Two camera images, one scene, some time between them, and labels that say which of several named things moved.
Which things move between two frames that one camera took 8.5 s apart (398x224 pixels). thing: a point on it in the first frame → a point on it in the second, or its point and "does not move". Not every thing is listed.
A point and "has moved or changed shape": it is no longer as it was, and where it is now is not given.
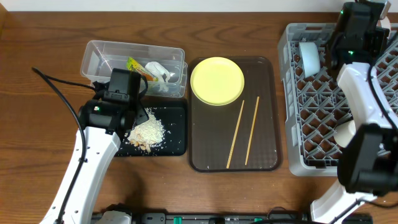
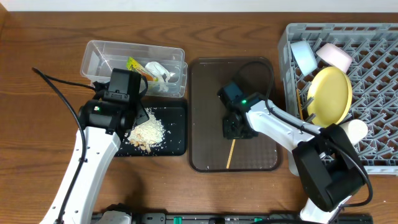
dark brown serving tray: x=211 y=128 does not move
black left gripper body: x=140 y=112 does not move
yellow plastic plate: x=217 y=81 → x=329 y=96
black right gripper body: x=333 y=54 → x=234 y=126
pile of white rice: x=147 y=132 does not move
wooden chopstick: x=252 y=130 → x=299 y=104
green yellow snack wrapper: x=134 y=66 does not move
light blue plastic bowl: x=310 y=56 has moved or changed shape
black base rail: x=275 y=218 does not move
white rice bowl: x=385 y=23 has moved or changed shape
